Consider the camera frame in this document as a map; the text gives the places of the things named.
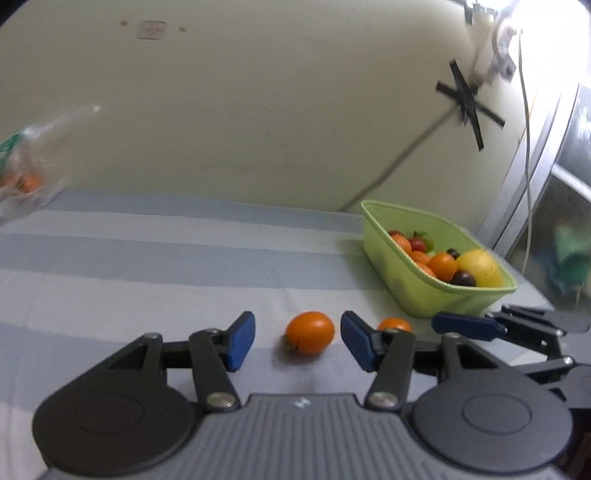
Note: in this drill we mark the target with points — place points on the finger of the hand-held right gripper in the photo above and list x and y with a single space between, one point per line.
547 369
466 325

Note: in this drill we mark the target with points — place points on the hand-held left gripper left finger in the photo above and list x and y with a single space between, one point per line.
240 341

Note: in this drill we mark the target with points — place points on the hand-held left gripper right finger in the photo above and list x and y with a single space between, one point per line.
356 339

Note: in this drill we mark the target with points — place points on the dark purple fruit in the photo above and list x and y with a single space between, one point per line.
453 253
463 278

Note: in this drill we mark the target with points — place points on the orange fruit with stem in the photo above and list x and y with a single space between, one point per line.
309 332

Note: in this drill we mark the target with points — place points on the yellow lemon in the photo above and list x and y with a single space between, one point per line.
480 268

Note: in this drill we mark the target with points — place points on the round orange fruit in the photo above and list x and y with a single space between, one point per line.
443 266

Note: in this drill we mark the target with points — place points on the green plastic basket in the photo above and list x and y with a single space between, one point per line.
406 281

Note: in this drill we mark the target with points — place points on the green cloth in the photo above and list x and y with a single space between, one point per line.
570 261

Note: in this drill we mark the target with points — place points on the striped bed sheet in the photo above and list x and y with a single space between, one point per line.
161 258

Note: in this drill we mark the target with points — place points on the black tape cross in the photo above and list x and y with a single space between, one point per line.
466 99

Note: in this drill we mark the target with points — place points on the clear plastic bag with produce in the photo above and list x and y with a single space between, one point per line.
32 166

